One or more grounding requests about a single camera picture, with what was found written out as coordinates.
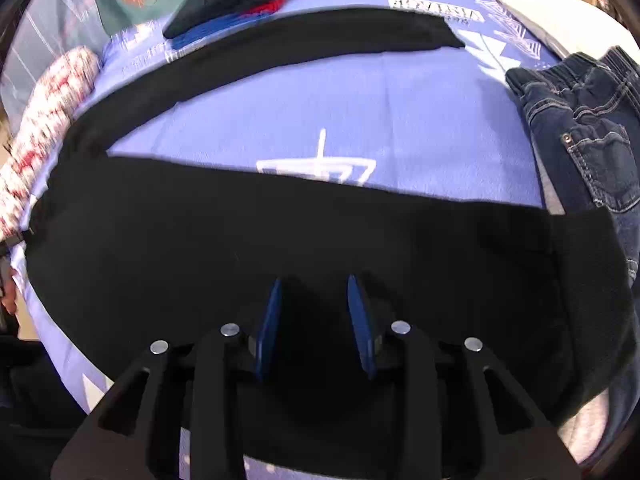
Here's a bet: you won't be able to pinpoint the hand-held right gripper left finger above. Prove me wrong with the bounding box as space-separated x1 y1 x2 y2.
50 276 285 480

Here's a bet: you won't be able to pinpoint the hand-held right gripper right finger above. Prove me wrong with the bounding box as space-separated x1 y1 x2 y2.
346 274 585 480

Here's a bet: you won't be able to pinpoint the black pants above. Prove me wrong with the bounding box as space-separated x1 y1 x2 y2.
27 7 638 466

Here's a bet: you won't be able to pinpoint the purple printed blanket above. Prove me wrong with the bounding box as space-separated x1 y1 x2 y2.
10 0 640 480

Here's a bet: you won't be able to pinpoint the dark blue jeans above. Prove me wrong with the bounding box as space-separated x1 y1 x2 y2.
505 46 640 281

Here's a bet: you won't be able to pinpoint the red and white patterned garment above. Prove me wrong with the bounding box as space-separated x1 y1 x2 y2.
0 45 103 247

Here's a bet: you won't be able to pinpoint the blue and red folded garment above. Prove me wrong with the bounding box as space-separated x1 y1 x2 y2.
170 0 297 51

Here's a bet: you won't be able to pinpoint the navy folded garment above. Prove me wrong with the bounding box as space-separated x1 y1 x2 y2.
162 0 281 41

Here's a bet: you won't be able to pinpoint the white pillow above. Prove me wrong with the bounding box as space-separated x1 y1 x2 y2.
489 0 636 61

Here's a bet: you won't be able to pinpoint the grey plaid pillow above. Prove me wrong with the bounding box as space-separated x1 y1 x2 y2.
10 0 108 126

